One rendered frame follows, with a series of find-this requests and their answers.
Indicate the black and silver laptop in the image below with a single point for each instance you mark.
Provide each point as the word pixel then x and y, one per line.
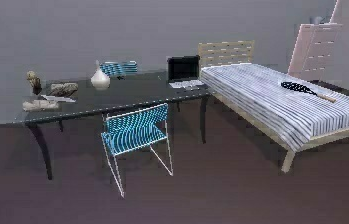
pixel 183 71

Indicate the black table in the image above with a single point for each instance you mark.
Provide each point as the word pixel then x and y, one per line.
pixel 132 93

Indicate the white vase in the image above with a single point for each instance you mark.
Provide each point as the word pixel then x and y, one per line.
pixel 100 80

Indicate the wooden bed with striped cover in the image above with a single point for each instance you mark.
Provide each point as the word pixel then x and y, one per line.
pixel 275 96

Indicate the silver knife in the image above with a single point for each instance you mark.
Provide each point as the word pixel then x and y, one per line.
pixel 57 98

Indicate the small tan bust statue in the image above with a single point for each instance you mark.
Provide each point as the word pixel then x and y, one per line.
pixel 34 81

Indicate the pale pink chest of drawers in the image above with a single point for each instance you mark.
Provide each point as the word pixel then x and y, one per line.
pixel 315 50

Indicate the grey object on chest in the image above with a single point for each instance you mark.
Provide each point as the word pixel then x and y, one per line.
pixel 316 20

